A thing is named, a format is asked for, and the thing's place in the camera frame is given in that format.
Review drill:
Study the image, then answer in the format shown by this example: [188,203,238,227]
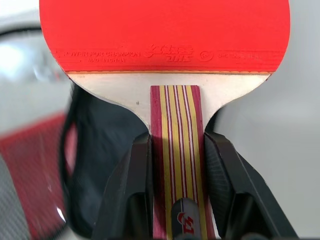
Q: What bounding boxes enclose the red black paddle case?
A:
[0,23,154,240]

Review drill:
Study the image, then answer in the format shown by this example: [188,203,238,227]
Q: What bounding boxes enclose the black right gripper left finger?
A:
[91,131,154,240]

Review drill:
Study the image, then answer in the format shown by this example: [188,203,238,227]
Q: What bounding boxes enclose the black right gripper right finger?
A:
[203,131,299,240]

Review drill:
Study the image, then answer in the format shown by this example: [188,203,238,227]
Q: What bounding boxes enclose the red table tennis paddle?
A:
[39,0,291,240]

